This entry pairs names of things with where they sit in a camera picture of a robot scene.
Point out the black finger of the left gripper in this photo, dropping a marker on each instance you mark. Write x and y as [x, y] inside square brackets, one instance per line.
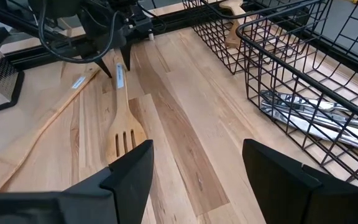
[126, 56]
[103, 67]

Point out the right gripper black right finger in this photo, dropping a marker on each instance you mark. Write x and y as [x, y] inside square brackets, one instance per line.
[278, 186]

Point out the wooden slotted spoon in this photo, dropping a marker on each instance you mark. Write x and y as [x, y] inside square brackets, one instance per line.
[121, 102]

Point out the black metal frame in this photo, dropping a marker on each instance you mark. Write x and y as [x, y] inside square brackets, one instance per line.
[172, 22]

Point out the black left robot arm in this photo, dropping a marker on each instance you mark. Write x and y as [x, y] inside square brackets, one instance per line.
[54, 7]

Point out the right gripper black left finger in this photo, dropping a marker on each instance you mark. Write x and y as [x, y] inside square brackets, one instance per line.
[129, 180]

